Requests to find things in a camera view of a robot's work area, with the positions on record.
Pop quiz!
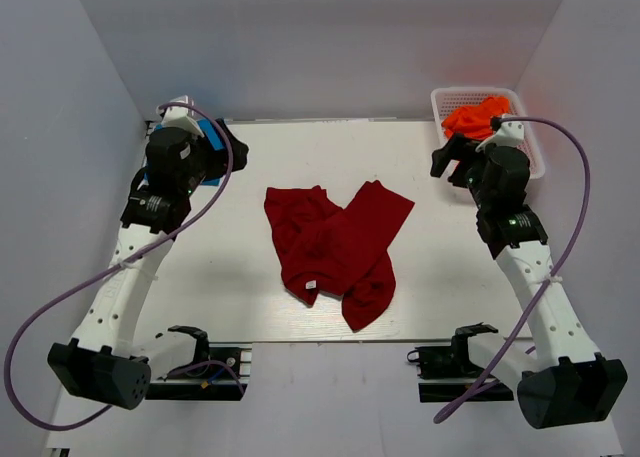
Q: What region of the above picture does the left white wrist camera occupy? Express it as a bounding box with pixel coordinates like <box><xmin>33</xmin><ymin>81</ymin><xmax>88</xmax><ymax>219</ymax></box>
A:
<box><xmin>155</xmin><ymin>95</ymin><xmax>205</xmax><ymax>137</ymax></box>

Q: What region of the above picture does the dark red t-shirt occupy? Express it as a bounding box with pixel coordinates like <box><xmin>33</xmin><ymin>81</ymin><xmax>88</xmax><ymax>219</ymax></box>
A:
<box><xmin>264</xmin><ymin>180</ymin><xmax>414</xmax><ymax>332</ymax></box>

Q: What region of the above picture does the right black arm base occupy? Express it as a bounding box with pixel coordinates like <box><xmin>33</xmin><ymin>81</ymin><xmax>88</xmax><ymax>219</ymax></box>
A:
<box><xmin>407</xmin><ymin>345</ymin><xmax>483</xmax><ymax>403</ymax></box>

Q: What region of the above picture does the orange t-shirt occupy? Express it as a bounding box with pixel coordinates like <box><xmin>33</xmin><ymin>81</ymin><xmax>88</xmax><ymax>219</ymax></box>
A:
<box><xmin>441</xmin><ymin>96</ymin><xmax>510</xmax><ymax>141</ymax></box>

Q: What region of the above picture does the folded blue t-shirt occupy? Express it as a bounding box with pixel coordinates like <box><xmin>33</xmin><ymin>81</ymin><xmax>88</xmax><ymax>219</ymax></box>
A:
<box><xmin>145</xmin><ymin>119</ymin><xmax>225</xmax><ymax>187</ymax></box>

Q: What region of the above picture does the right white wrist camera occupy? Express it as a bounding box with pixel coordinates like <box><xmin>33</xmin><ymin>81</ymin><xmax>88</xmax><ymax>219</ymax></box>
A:
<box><xmin>476</xmin><ymin>114</ymin><xmax>525</xmax><ymax>153</ymax></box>

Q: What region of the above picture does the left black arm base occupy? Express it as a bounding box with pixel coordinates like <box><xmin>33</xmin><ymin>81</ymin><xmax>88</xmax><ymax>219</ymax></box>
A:
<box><xmin>145</xmin><ymin>344</ymin><xmax>252</xmax><ymax>402</ymax></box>

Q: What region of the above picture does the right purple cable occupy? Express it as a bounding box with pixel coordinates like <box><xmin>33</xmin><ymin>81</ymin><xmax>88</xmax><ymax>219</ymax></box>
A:
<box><xmin>432</xmin><ymin>116</ymin><xmax>591</xmax><ymax>425</ymax></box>

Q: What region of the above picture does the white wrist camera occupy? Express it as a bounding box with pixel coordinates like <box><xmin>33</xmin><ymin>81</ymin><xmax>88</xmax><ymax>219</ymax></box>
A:
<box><xmin>476</xmin><ymin>114</ymin><xmax>525</xmax><ymax>153</ymax></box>
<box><xmin>155</xmin><ymin>95</ymin><xmax>205</xmax><ymax>137</ymax></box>

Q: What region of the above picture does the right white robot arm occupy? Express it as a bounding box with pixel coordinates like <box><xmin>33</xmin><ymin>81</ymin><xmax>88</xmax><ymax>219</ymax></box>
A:
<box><xmin>431</xmin><ymin>133</ymin><xmax>628</xmax><ymax>429</ymax></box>

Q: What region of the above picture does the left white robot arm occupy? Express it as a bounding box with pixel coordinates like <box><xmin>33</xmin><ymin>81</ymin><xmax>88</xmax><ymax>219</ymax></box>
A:
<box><xmin>47</xmin><ymin>119</ymin><xmax>249</xmax><ymax>410</ymax></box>

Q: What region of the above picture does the white plastic basket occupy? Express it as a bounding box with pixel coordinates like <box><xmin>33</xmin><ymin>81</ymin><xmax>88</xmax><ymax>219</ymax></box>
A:
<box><xmin>431</xmin><ymin>86</ymin><xmax>546</xmax><ymax>183</ymax></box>

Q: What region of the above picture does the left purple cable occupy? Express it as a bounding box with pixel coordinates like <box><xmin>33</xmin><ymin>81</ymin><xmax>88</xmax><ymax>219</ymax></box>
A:
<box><xmin>3</xmin><ymin>102</ymin><xmax>234</xmax><ymax>431</ymax></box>

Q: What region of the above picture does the purple cable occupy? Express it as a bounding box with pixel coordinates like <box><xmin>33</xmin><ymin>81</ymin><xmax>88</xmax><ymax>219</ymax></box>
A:
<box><xmin>432</xmin><ymin>116</ymin><xmax>591</xmax><ymax>425</ymax></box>
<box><xmin>3</xmin><ymin>102</ymin><xmax>234</xmax><ymax>431</ymax></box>

